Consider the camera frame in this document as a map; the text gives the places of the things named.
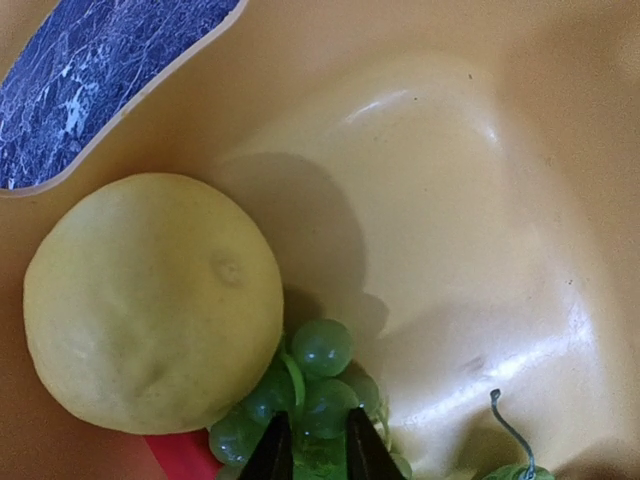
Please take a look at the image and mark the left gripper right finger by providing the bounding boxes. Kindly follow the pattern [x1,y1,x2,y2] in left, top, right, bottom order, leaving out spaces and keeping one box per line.
[345,408,403,480]

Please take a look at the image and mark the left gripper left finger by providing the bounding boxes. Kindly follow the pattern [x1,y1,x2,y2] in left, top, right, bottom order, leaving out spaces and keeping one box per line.
[239,411,293,480]

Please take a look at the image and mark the green toy grapes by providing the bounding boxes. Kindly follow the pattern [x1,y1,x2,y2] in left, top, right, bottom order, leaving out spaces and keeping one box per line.
[209,319,390,479]

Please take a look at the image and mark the yellow toy lemon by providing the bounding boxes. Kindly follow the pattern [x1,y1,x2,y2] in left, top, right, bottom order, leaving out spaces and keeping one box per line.
[23,173,284,435]

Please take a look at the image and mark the orange toy carrot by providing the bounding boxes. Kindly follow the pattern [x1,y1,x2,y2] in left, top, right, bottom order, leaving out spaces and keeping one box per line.
[144,429,222,480]

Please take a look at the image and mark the green toy cucumber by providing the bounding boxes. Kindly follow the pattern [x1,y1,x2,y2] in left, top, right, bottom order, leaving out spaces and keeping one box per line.
[479,388,556,480]

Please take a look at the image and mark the yellow plastic basket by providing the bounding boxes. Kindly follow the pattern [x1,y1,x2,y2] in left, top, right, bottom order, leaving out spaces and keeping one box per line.
[1,1,639,479]

